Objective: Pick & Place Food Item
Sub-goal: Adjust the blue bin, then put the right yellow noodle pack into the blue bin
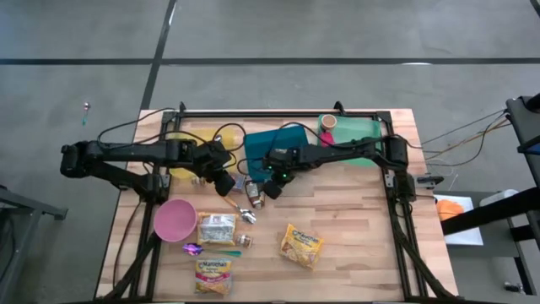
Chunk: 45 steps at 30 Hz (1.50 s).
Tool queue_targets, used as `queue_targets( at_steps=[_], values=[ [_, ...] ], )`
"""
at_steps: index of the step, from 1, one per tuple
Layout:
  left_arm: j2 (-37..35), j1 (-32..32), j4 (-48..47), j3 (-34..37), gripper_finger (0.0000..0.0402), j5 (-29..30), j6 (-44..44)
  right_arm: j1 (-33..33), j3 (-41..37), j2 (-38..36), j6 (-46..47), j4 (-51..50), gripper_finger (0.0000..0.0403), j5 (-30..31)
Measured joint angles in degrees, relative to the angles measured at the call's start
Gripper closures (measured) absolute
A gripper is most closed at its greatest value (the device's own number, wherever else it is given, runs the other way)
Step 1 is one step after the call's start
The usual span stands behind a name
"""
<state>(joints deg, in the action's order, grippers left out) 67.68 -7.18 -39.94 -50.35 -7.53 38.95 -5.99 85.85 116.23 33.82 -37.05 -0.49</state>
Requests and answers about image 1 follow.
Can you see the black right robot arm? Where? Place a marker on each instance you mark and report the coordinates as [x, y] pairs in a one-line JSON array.
[[346, 152]]

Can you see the yellow translucent plastic bin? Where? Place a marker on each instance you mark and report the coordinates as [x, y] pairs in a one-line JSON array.
[[219, 137]]

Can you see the ramen pack with grey print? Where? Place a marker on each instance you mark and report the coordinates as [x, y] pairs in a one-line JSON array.
[[216, 229]]

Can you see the green translucent plastic bin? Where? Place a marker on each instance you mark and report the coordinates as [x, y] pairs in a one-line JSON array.
[[358, 131]]

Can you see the red cube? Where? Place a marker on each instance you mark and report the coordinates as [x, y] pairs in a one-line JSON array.
[[325, 138]]

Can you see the black metal stand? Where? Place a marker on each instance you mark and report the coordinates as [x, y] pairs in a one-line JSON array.
[[523, 126]]

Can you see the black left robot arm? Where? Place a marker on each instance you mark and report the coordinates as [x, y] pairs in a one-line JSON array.
[[126, 152]]

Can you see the white paper sheet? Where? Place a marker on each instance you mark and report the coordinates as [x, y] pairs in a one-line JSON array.
[[466, 236]]

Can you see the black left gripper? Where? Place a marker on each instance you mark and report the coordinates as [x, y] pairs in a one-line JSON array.
[[211, 158]]

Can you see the pink bowl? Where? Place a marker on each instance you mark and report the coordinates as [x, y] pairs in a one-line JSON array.
[[175, 219]]

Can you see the creamy chicken ramen pack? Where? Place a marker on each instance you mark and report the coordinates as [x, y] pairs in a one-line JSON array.
[[301, 247]]

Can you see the small glass spice jar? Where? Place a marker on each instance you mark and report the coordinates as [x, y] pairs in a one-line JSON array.
[[244, 240]]

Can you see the grey metal table frame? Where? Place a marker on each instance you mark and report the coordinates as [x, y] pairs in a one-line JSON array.
[[29, 207]]

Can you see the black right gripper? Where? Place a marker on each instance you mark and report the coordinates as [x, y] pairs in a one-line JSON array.
[[282, 162]]

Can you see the jar with brown lid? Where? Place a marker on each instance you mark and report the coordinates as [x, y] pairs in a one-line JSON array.
[[328, 122]]

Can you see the grey box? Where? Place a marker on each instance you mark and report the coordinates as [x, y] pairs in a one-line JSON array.
[[498, 197]]

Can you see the ramen pack with red band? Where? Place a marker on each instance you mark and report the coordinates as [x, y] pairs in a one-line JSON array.
[[213, 276]]

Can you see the orange object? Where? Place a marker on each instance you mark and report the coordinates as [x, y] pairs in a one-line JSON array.
[[449, 210]]

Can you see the small black floor object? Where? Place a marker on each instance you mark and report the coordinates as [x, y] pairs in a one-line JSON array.
[[512, 288]]

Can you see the brown crumpled sachet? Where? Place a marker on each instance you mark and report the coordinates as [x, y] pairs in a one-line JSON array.
[[255, 195]]

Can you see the blue plastic bin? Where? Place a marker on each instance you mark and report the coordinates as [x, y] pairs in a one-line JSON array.
[[270, 141]]

